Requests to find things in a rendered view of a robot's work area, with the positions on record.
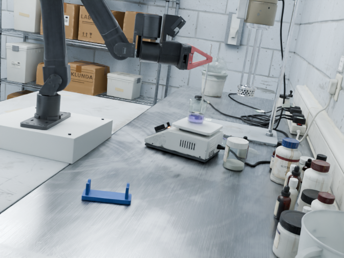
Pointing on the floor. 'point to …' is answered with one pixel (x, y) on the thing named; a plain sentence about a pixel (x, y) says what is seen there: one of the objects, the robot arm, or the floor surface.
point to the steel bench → (155, 196)
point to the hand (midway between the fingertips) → (209, 59)
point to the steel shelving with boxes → (34, 61)
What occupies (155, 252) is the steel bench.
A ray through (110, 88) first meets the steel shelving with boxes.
